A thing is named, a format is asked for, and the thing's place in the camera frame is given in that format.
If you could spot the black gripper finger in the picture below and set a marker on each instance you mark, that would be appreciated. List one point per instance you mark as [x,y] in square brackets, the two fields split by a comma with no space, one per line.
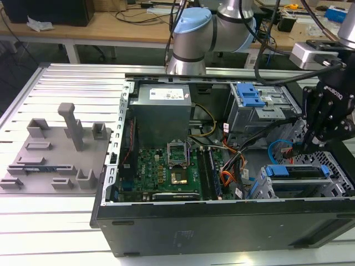
[312,105]
[331,119]

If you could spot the hard disk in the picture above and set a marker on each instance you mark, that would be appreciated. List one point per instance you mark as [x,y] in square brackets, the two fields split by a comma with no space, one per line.
[277,170]

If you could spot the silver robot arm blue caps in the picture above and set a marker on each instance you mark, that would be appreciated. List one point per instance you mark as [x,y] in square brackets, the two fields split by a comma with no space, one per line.
[194,41]

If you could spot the perforated metal disk bay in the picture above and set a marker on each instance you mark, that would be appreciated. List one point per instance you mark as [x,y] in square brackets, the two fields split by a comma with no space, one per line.
[332,163]

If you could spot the blue drive latch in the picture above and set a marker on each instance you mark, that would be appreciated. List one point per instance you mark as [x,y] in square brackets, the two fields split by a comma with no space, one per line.
[249,95]

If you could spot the metal drive cage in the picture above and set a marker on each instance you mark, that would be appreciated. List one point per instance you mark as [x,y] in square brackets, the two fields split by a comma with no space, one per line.
[249,119]

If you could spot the clear plastic bag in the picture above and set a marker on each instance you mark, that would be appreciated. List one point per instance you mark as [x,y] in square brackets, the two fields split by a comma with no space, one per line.
[316,29]

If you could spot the white label tag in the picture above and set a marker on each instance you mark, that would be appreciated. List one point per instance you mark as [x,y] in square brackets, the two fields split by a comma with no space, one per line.
[251,60]

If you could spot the blue cardboard box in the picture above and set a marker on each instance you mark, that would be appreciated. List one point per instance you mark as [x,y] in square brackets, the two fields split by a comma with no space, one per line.
[335,12]

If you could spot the small black device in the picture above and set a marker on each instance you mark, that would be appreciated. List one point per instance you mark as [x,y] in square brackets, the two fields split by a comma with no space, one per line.
[285,23]

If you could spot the black RAM stick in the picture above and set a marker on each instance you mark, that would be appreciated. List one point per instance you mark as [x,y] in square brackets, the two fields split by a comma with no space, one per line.
[215,174]

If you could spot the CPU socket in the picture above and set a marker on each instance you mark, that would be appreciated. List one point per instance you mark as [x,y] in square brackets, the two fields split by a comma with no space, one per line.
[179,178]

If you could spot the grey power supply unit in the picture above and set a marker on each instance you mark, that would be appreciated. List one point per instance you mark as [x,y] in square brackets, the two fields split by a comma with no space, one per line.
[161,119]

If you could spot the black graphics card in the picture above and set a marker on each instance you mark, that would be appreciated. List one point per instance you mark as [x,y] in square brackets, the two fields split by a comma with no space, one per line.
[174,196]

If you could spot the black open PC case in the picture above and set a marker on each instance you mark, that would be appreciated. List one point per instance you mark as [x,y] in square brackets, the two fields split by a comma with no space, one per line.
[194,230]

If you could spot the green motherboard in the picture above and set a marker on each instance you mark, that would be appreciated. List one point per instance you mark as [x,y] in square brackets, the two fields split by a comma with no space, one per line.
[149,171]

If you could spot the wooden desk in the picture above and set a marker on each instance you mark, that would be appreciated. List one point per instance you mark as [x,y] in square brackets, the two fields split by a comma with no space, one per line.
[124,30]

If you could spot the grey parts rack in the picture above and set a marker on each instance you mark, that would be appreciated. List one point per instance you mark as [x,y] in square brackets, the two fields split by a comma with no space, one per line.
[50,155]

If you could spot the green RAM stick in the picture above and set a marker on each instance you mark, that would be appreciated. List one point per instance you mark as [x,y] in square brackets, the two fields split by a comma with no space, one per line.
[41,169]

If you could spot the black box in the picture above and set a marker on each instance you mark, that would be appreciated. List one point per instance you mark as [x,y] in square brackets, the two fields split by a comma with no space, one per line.
[50,11]

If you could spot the white crumpled paper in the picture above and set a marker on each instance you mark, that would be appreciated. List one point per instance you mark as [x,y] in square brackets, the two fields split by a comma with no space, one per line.
[38,25]

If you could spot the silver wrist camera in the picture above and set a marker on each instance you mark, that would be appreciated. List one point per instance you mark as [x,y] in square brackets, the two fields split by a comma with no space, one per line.
[305,55]

